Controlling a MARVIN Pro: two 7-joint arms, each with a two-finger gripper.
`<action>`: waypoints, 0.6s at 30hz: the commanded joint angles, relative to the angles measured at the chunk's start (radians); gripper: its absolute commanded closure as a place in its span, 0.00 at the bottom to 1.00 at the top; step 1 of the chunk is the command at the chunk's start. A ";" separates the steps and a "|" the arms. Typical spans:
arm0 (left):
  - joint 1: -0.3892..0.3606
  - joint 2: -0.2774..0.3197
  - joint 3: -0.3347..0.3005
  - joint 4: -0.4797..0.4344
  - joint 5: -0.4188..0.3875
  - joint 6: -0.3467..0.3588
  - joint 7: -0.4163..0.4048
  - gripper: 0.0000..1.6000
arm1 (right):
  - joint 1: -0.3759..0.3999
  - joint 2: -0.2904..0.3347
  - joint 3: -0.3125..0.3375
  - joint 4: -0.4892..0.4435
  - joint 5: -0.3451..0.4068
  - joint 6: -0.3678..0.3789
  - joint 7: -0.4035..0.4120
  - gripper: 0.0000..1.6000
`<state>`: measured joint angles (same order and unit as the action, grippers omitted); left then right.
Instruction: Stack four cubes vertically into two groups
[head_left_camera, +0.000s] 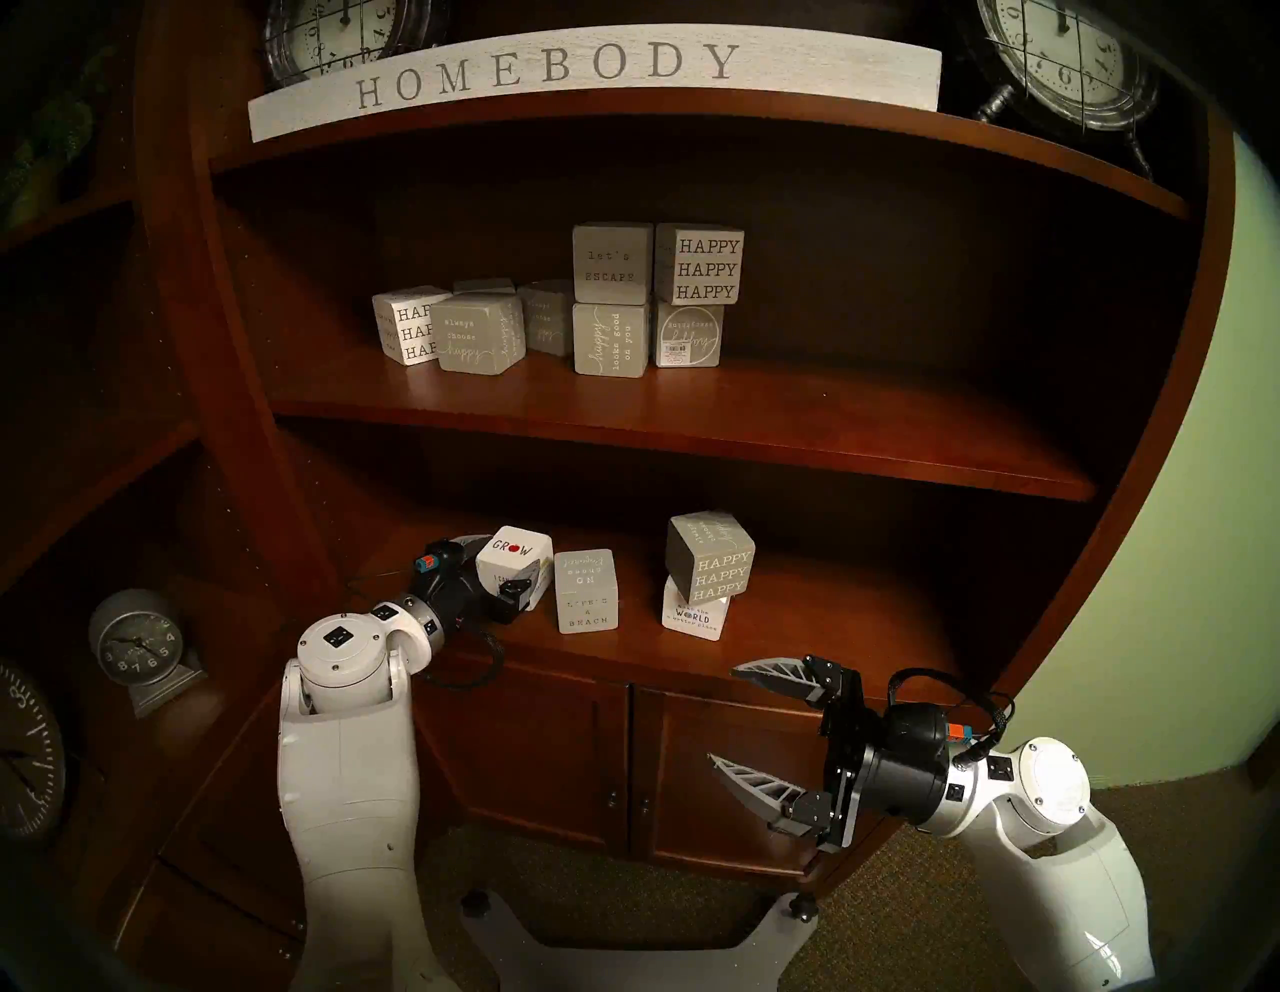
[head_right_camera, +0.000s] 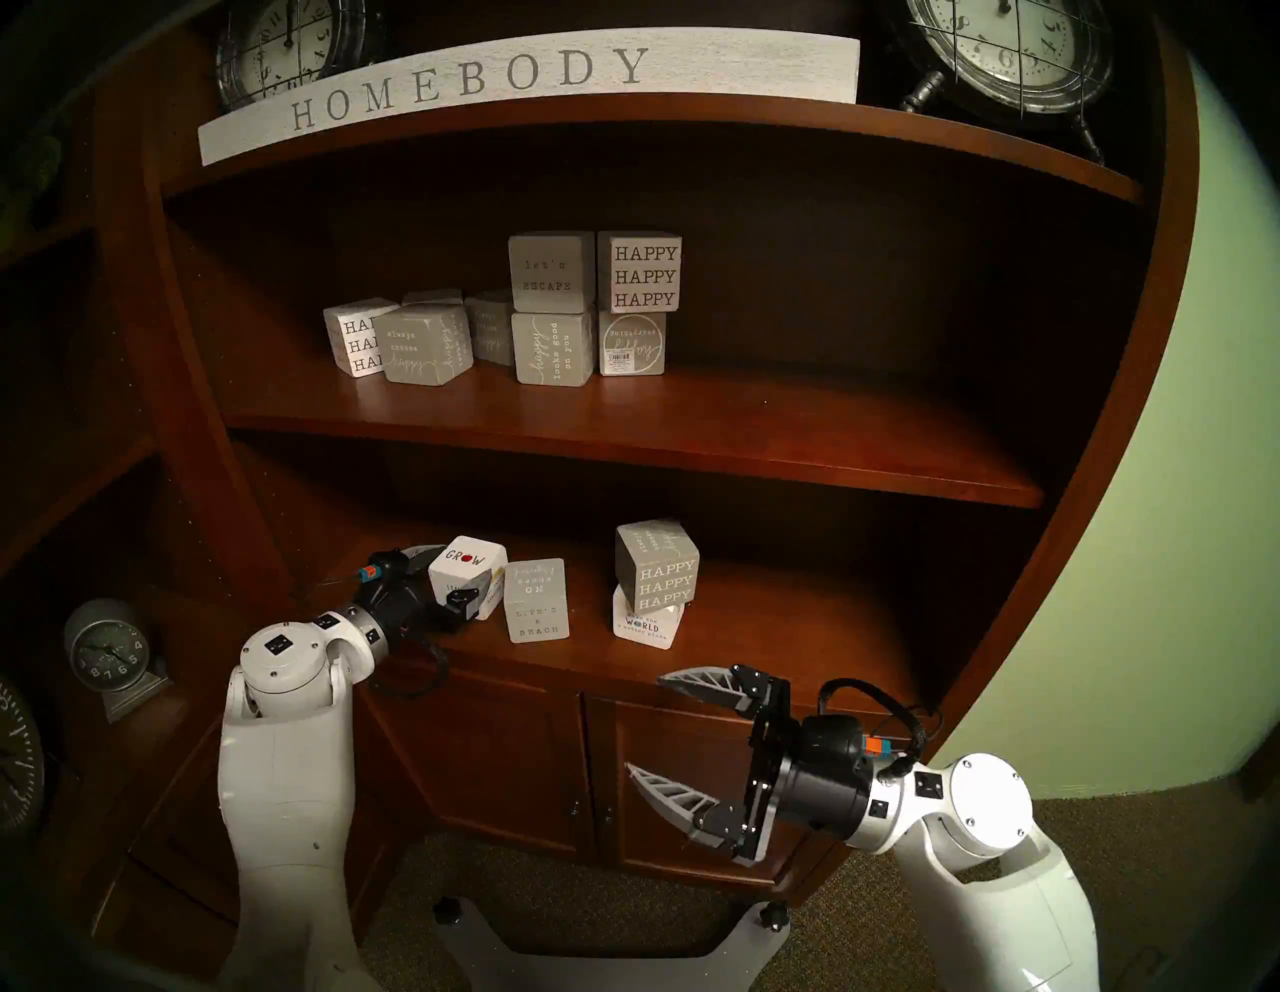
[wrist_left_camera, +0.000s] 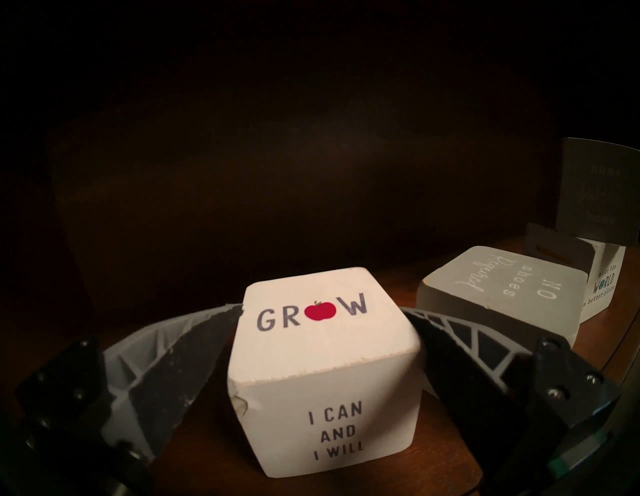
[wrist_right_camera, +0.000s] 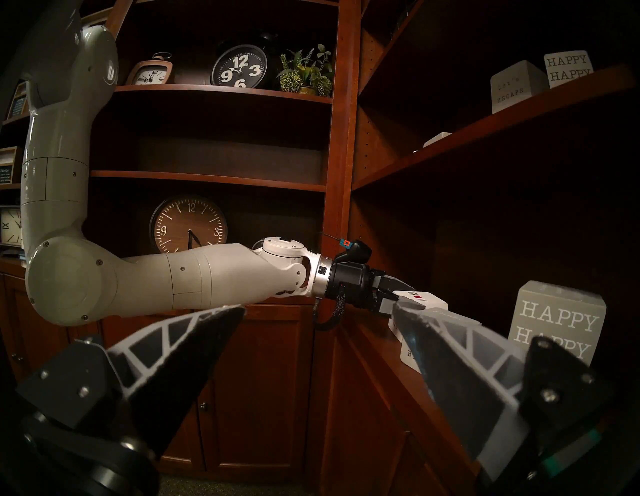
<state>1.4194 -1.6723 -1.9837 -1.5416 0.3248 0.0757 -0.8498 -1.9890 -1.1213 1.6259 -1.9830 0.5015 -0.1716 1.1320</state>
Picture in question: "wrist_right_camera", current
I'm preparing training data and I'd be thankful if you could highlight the grey LIFE'S A BEACH cube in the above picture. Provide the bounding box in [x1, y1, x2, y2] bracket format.
[400, 342, 425, 374]

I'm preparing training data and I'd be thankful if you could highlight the grey LET'S ESCAPE cube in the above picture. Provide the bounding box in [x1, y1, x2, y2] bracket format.
[490, 60, 549, 114]

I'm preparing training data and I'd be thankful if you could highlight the small framed picture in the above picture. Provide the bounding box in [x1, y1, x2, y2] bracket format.
[0, 146, 21, 186]
[7, 80, 31, 121]

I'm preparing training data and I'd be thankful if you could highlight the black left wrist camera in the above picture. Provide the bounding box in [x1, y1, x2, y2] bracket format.
[332, 239, 373, 266]

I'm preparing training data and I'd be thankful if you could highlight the green potted plant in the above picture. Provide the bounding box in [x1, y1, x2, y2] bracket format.
[276, 43, 335, 97]

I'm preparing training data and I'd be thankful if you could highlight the white GROW cube I CAN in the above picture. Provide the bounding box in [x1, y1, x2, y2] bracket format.
[388, 290, 449, 345]

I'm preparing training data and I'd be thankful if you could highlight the large brown round clock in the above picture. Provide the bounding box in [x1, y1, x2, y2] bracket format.
[150, 195, 229, 254]

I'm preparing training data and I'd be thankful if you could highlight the wooden twin-bell alarm clock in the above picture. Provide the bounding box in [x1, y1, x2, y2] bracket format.
[125, 51, 175, 86]

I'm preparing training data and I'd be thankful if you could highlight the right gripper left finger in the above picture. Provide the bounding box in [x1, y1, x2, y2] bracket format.
[16, 305, 247, 457]

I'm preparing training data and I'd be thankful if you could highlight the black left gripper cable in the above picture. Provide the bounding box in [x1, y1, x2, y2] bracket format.
[314, 290, 348, 331]

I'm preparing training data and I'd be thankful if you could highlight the dark wooden bookcase unit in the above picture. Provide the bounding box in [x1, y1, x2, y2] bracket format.
[0, 0, 361, 476]
[320, 0, 640, 496]

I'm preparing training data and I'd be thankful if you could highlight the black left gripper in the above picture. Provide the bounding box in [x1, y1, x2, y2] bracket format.
[327, 259, 416, 317]

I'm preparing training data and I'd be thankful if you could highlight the white square clock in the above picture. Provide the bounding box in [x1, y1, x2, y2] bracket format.
[0, 206, 23, 247]

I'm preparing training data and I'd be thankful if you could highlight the black round table clock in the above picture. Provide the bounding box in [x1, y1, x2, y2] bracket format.
[211, 35, 281, 91]

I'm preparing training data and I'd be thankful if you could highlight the wooden shelf board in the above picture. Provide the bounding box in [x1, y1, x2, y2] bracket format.
[351, 64, 640, 193]

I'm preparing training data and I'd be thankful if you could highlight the white HAPPY print cube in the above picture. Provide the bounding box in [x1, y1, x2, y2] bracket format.
[543, 50, 595, 89]

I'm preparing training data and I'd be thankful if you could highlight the grey HAPPY print cube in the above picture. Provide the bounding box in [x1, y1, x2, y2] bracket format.
[508, 280, 608, 371]

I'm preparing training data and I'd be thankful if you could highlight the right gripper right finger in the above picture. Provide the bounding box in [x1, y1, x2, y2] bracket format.
[391, 301, 614, 482]

